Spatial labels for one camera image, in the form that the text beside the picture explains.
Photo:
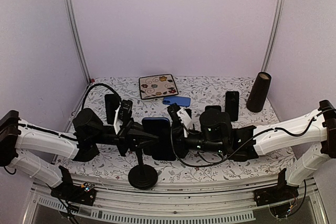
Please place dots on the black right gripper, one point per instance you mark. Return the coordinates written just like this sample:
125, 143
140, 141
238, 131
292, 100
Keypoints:
177, 144

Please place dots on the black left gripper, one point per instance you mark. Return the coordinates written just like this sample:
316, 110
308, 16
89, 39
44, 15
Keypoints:
127, 138

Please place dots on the blue phone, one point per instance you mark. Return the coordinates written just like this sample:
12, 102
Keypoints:
161, 150
180, 101

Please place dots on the black gooseneck round-base phone stand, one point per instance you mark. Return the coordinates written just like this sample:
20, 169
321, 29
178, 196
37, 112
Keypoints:
142, 176

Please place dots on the black phone front edge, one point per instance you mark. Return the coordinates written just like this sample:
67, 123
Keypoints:
189, 112

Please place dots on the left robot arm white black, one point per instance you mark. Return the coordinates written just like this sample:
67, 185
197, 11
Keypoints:
18, 137

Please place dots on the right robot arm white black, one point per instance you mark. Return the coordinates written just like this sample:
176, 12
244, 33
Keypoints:
250, 142

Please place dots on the square floral ceramic plate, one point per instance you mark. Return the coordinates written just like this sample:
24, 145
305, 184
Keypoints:
158, 86

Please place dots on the dark brown cylinder cup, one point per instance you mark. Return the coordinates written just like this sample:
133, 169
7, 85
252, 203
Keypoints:
259, 91

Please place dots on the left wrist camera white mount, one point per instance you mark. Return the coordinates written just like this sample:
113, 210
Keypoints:
122, 114

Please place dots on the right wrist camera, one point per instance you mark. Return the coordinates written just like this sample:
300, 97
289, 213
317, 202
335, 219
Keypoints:
179, 115

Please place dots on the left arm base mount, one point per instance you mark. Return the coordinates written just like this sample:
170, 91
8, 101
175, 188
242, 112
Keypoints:
84, 194

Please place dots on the aluminium front rail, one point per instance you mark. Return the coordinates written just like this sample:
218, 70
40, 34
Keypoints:
219, 201

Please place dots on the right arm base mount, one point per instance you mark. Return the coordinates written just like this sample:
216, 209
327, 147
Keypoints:
280, 192

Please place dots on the left aluminium frame post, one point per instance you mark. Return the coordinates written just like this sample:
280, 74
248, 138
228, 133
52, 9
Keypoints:
76, 38

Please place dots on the aluminium frame post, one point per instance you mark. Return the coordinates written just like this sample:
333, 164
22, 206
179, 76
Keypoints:
76, 38
273, 34

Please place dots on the right aluminium frame post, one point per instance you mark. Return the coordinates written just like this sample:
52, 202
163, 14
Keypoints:
273, 34

